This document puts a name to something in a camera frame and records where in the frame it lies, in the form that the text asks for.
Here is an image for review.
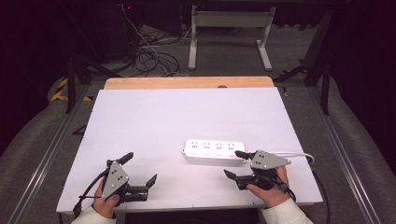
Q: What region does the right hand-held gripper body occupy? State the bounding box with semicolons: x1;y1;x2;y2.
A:
235;149;292;191

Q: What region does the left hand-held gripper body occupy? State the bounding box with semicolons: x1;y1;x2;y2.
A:
100;159;149;203

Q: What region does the white power strip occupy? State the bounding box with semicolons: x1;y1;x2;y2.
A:
181;138;247;163

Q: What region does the person's left hand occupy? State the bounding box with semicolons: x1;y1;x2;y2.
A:
92;178;120;219

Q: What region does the person's right hand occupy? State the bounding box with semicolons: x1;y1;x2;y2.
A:
247;165;290;209

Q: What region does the white board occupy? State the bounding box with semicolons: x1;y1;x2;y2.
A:
55;87;324;215

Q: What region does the wooden table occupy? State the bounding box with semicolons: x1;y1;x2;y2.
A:
103;76;276;91

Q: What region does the black metal stand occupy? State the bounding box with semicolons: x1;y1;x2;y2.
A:
64;55;122;115
274;6;336;116

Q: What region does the yellow black hazard tape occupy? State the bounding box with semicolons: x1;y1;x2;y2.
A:
50;77;93;103

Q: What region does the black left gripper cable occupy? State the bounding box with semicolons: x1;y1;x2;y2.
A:
73;169;110;218

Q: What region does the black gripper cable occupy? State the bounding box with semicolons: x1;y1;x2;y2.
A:
73;169;110;218
270;157;332;224

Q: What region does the white power strip cable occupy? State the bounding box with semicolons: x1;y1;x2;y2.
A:
274;151;316;164

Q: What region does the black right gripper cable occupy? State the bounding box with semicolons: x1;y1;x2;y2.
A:
270;157;332;224

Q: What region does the aluminium floor rail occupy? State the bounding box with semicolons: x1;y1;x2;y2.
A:
7;83;92;224
307;87;383;224

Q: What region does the tangle of black floor cables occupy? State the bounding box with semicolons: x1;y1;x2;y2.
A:
132;24;194;78

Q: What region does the white metal table frame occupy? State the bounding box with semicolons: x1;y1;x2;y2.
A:
187;4;277;72

